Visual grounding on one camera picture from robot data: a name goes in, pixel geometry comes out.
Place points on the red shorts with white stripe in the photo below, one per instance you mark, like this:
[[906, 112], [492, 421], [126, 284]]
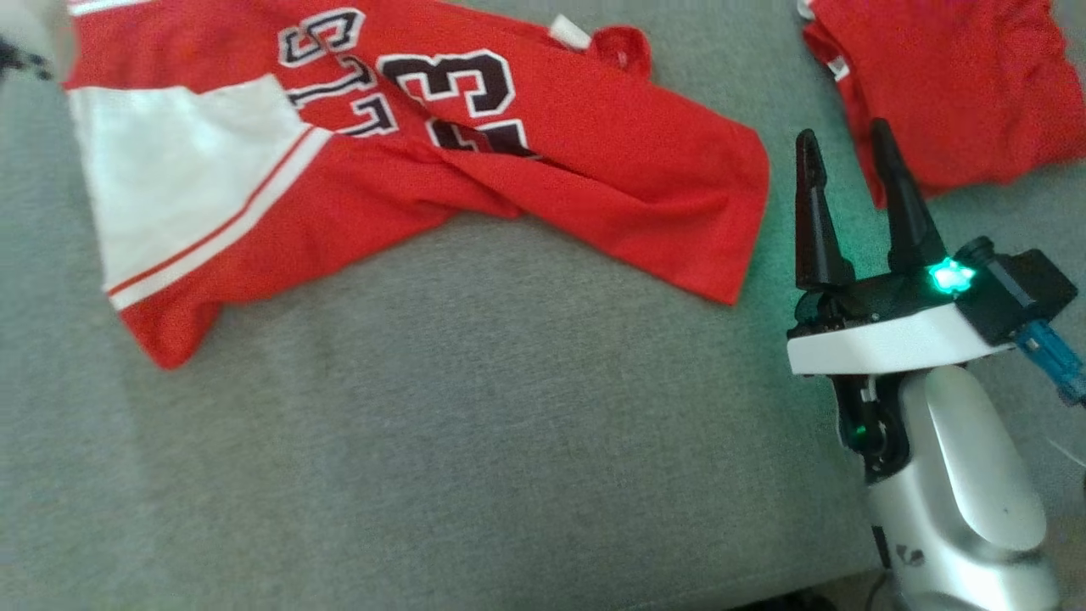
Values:
[[950, 85]]

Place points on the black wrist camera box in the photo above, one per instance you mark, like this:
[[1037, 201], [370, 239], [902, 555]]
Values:
[[1018, 288]]

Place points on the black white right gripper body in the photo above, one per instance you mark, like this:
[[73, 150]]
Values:
[[891, 335]]

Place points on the red white basketball jersey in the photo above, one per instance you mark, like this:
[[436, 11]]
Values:
[[594, 153]]

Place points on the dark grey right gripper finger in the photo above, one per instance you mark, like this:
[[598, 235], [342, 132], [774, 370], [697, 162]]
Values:
[[819, 229], [912, 221]]

